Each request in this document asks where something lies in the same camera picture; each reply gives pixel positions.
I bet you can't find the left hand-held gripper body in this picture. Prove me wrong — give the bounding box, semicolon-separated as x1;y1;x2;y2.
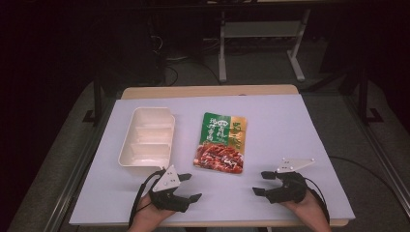
148;164;191;214

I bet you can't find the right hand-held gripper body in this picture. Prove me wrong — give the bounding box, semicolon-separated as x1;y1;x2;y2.
264;157;316;205

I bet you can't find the person's left hand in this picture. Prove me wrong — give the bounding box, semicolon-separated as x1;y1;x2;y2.
127;192;177;232

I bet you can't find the person's right hand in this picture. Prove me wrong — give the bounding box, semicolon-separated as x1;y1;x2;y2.
281;188;333;232

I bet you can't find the white table sheet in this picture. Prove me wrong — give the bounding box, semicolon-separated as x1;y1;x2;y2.
69;93;356;226

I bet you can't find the green and red food packet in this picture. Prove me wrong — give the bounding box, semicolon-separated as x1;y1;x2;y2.
192;111;249;175

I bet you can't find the white compartment tray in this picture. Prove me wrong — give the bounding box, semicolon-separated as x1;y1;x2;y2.
117;106;177;177

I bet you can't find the black metal stand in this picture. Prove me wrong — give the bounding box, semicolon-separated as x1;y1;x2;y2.
356;66;385;127
81;75;105;128

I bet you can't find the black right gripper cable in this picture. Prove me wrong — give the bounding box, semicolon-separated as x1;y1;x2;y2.
304;177;331;224

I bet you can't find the black floor cable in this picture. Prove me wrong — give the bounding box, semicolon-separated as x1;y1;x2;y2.
328;155;410;209

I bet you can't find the aluminium rail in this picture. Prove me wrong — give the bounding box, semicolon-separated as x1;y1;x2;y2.
341;95;410;211
41;96;118;232

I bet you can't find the bundle of floor cables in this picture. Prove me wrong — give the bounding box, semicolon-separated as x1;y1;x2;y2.
162;55;223;87

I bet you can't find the white metal desk frame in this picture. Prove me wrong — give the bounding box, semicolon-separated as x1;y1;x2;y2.
218;9;311;84

